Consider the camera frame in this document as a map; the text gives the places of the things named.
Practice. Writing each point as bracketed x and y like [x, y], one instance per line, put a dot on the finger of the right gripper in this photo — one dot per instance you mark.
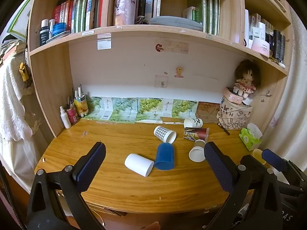
[293, 174]

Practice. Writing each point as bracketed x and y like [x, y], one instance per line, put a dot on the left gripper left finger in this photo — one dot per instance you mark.
[45, 210]

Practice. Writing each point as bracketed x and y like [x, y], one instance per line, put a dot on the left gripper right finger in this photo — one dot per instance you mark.
[254, 200]

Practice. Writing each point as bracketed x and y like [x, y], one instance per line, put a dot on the grey checkered paper cup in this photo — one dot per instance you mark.
[165, 135]

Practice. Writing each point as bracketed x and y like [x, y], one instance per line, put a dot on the yellow small cup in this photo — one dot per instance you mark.
[257, 154]

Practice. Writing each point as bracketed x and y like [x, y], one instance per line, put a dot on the brown banded paper cup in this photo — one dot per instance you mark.
[196, 154]

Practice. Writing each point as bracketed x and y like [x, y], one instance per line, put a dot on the plain white paper cup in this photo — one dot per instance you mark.
[139, 164]

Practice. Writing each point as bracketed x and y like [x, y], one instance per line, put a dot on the white printed paper cup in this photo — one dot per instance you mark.
[193, 123]

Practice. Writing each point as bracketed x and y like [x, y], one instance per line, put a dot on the blue plastic cup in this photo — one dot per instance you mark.
[164, 157]

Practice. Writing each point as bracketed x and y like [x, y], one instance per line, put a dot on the green tissue pack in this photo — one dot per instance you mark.
[251, 136]

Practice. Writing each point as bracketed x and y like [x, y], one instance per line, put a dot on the white lace cloth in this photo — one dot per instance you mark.
[18, 153]

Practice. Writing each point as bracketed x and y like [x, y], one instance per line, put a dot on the black pen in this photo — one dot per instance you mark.
[225, 130]

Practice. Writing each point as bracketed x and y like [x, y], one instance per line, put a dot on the white spray bottle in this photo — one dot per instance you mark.
[65, 118]

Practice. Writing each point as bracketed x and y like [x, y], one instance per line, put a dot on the printed fabric storage bag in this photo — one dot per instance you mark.
[233, 116]

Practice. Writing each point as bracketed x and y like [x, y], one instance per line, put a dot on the red pen holder can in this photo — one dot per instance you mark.
[71, 111]

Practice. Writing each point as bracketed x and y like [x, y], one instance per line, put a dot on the brown haired doll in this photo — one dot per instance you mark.
[247, 78]

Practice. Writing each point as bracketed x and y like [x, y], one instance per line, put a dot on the green leaf paper strip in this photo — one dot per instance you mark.
[131, 110]

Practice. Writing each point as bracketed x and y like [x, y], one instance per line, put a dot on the wooden bookshelf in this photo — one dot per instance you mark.
[155, 60]

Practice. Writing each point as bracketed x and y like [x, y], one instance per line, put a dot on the dark cosmetic bottle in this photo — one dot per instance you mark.
[44, 32]

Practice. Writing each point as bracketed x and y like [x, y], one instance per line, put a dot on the blue lidded jar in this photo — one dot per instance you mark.
[59, 28]

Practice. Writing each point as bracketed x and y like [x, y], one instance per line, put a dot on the grey cushion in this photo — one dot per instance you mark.
[176, 22]

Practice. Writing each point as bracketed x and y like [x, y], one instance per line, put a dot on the pink floral roll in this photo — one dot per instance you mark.
[124, 12]

